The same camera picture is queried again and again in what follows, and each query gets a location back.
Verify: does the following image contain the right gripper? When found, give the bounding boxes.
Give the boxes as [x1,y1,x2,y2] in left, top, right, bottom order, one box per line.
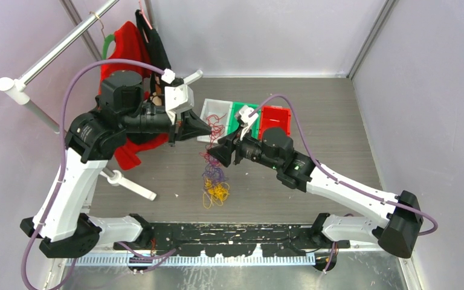
[208,124,281,171]

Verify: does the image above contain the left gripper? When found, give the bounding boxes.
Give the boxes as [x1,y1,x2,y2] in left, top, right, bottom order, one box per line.
[120,106,213,148]

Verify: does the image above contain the red wire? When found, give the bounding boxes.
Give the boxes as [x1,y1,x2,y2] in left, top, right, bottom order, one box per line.
[199,126,227,169]
[204,114,229,139]

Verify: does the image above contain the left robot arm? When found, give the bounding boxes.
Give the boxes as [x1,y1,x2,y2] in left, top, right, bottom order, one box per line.
[21,71,211,259]

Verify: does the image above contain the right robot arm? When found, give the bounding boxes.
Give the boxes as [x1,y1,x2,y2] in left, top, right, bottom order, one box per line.
[207,127,424,259]

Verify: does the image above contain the green plastic bin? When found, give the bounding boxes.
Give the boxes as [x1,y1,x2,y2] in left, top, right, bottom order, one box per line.
[227,101,262,139]

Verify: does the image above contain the white plastic bin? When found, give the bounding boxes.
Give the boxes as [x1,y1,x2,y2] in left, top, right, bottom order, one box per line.
[197,98,233,143]

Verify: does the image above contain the red plastic bin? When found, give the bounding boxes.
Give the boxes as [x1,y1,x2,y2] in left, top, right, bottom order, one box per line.
[258,105,291,139]

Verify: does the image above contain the black shirt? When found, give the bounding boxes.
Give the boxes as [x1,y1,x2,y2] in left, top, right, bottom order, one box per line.
[135,10,171,106]

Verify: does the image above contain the red shirt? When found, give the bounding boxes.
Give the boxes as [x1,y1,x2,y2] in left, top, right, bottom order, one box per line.
[100,21,169,170]

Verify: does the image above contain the green hanger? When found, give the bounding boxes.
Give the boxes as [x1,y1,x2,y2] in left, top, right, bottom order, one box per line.
[101,34,115,60]

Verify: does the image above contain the white clothes rack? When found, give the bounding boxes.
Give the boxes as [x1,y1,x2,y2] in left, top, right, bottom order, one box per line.
[0,0,204,202]

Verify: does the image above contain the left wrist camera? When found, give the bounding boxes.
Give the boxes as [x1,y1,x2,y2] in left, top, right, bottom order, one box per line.
[163,79,195,125]

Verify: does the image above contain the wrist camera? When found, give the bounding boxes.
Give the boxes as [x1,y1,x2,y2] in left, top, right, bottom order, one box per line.
[163,79,195,125]
[234,105,259,141]

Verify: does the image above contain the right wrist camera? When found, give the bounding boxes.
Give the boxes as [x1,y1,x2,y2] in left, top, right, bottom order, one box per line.
[234,105,259,141]

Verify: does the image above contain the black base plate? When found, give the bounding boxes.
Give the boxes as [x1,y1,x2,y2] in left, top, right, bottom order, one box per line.
[129,222,332,257]

